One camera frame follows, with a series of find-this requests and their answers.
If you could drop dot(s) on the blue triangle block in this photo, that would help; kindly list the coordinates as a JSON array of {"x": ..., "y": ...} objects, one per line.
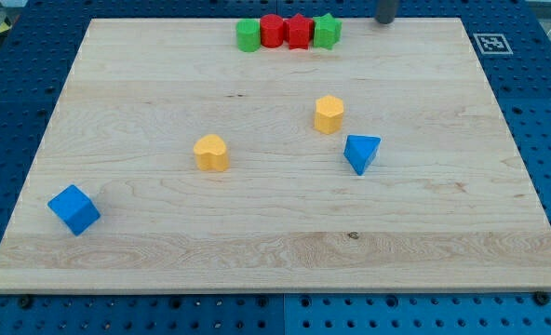
[{"x": 360, "y": 151}]

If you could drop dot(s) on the yellow heart block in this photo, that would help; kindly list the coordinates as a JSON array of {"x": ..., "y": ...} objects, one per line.
[{"x": 211, "y": 153}]

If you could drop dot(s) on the yellow hexagon block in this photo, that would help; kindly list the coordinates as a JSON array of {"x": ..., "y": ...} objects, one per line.
[{"x": 328, "y": 116}]

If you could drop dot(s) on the red star block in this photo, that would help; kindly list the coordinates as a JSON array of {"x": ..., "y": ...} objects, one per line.
[{"x": 298, "y": 31}]

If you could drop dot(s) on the green cylinder block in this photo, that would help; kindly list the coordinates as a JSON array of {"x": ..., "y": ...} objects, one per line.
[{"x": 248, "y": 35}]

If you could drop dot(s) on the red cylinder block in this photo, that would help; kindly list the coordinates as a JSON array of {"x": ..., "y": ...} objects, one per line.
[{"x": 272, "y": 30}]

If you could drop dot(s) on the green star block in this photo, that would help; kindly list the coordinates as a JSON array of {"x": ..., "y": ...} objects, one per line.
[{"x": 327, "y": 31}]

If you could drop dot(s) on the wooden board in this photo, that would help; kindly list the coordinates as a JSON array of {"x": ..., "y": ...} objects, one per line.
[{"x": 445, "y": 206}]

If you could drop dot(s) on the blue cube block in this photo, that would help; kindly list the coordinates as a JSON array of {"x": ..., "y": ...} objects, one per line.
[{"x": 75, "y": 209}]

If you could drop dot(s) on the white fiducial marker tag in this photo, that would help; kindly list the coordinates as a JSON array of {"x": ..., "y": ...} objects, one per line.
[{"x": 492, "y": 44}]

